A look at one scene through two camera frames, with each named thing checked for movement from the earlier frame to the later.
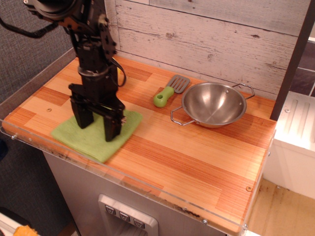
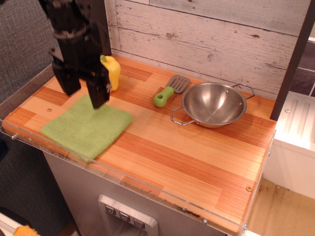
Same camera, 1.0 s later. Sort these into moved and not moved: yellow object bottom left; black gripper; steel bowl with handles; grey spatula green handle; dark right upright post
Moved: black gripper
Not moved: yellow object bottom left; grey spatula green handle; steel bowl with handles; dark right upright post
